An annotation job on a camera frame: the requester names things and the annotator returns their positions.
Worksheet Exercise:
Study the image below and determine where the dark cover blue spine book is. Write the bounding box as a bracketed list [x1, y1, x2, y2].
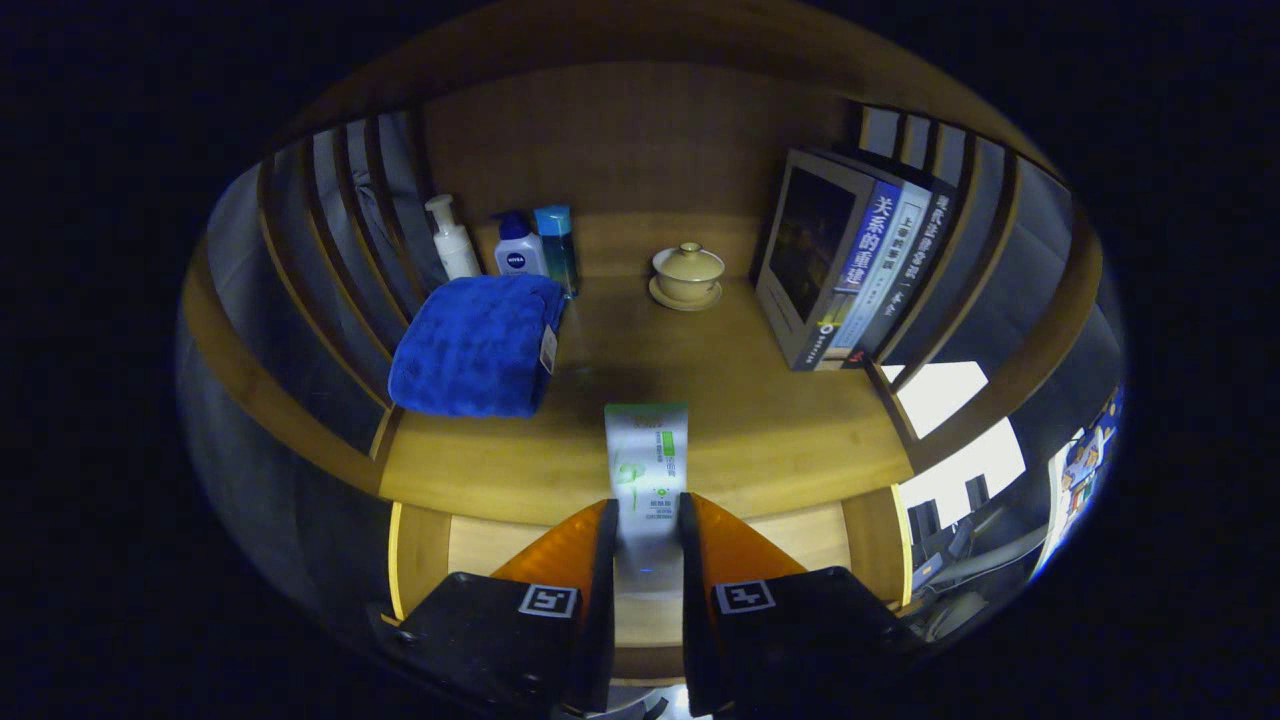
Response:
[753, 148, 903, 372]

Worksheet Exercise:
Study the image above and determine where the white blue lotion bottle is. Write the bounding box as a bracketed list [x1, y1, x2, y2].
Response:
[493, 210, 551, 278]

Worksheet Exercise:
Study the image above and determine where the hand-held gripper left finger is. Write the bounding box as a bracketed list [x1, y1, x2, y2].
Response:
[365, 498, 621, 716]

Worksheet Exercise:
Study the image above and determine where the white pump bottle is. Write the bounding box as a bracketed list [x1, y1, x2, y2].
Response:
[424, 193, 483, 281]

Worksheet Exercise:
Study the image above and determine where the white green tube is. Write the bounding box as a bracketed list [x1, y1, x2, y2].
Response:
[603, 402, 691, 591]

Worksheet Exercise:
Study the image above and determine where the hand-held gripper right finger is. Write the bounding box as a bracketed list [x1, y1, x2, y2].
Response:
[678, 492, 926, 717]

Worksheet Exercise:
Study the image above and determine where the wooden drawer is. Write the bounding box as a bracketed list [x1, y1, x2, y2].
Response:
[385, 498, 913, 686]

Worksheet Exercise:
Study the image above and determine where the teal bottle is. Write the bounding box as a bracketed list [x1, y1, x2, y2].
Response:
[533, 205, 581, 298]

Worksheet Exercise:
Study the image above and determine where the wooden countertop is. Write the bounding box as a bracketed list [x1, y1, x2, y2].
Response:
[378, 212, 916, 528]

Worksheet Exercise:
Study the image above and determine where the white box unit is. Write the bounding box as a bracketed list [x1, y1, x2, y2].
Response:
[880, 360, 1029, 521]

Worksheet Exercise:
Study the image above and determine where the beige lidded teacup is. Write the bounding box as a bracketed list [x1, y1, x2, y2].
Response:
[648, 241, 727, 312]

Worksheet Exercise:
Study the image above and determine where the light spine book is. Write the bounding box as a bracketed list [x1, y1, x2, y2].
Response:
[815, 180, 933, 371]

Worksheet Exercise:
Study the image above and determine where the wooden cabinet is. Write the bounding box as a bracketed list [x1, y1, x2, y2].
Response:
[180, 0, 1106, 691]

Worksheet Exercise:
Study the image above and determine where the black spine book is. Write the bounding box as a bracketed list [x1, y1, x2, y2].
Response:
[855, 185, 961, 369]

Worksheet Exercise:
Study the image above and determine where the blue towel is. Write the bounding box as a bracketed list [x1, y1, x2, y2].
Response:
[388, 274, 569, 419]

